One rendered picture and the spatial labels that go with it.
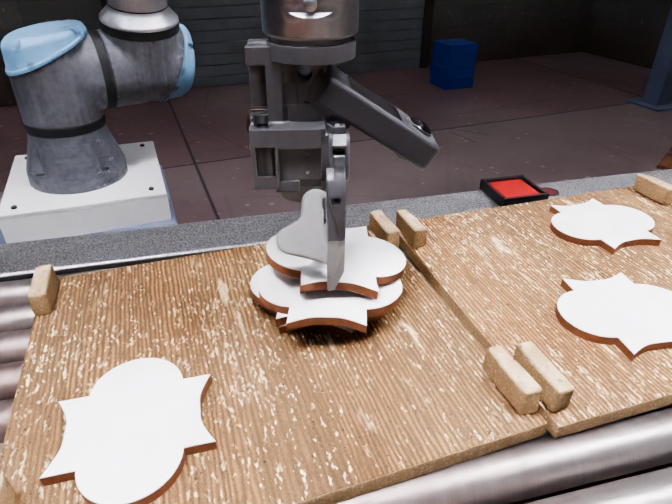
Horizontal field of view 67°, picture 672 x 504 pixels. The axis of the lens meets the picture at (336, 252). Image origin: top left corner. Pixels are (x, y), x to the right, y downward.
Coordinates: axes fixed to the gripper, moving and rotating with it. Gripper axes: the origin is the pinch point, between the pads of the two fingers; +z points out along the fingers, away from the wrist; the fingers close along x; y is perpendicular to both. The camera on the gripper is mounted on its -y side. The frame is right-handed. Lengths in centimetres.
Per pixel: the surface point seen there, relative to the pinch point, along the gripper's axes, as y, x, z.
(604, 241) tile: -33.5, -9.1, 5.1
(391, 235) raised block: -7.2, -9.8, 4.0
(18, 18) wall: 236, -415, 36
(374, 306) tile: -3.3, 6.3, 2.0
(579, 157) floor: -174, -268, 100
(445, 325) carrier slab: -10.8, 4.5, 6.1
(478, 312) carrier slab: -14.6, 2.6, 6.1
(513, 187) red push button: -29.2, -28.6, 6.8
